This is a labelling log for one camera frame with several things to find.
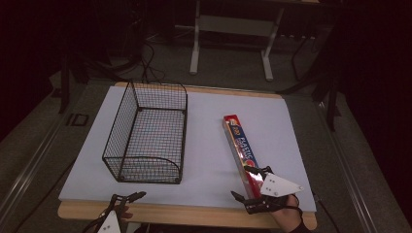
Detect black metal stand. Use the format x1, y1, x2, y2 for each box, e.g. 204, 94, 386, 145
57, 52, 73, 115
319, 72, 342, 132

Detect grey metal floor rail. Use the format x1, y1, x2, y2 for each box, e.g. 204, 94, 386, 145
0, 111, 71, 221
315, 100, 382, 233

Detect black wire mesh basket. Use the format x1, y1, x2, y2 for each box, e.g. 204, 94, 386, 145
101, 80, 189, 185

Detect white metal desk frame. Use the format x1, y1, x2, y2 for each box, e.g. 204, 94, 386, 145
189, 0, 287, 83

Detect white table mat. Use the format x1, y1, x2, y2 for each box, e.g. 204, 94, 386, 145
58, 84, 318, 214

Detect black rectangular floor frame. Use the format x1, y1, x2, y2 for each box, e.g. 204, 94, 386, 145
65, 113, 89, 127

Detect person's right hand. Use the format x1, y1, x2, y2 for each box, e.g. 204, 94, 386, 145
271, 194, 304, 233

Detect black floor cables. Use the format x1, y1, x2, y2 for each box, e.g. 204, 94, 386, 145
93, 18, 167, 85

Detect wooden table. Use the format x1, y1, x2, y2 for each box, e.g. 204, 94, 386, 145
57, 81, 318, 231

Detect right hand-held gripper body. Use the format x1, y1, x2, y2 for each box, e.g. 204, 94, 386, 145
243, 173, 305, 216

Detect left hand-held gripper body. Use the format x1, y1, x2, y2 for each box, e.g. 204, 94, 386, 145
96, 193, 130, 233

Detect long plastic wrap box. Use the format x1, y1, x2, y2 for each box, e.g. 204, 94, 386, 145
222, 113, 264, 200

